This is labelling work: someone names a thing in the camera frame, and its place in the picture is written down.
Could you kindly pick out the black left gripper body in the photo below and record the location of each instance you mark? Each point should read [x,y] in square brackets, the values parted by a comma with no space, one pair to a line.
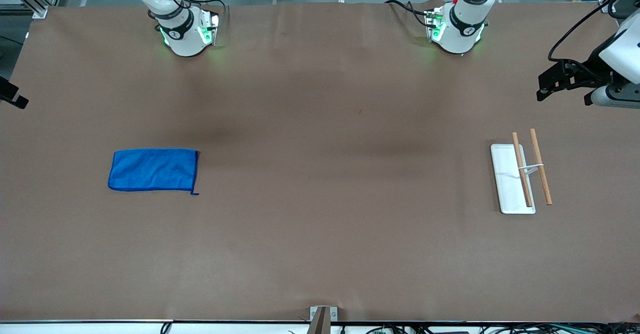
[593,70]

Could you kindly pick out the blue microfibre towel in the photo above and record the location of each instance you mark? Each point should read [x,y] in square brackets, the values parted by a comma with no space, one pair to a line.
[152,170]

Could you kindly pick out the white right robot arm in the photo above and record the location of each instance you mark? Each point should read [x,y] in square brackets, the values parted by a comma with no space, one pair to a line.
[186,39]

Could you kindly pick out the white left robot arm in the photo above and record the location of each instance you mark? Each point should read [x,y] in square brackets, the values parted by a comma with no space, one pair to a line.
[622,54]

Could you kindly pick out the white towel rack wooden bars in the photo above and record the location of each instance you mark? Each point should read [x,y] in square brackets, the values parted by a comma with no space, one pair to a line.
[511,184]

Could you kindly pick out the green lit base connector box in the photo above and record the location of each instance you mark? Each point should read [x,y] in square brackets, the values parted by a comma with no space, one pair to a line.
[209,27]
[435,24]

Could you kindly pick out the brown table cover sheet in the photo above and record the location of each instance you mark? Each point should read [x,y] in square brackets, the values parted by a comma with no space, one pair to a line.
[320,199]

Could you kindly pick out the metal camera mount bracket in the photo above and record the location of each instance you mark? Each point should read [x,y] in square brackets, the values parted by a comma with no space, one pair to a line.
[322,320]

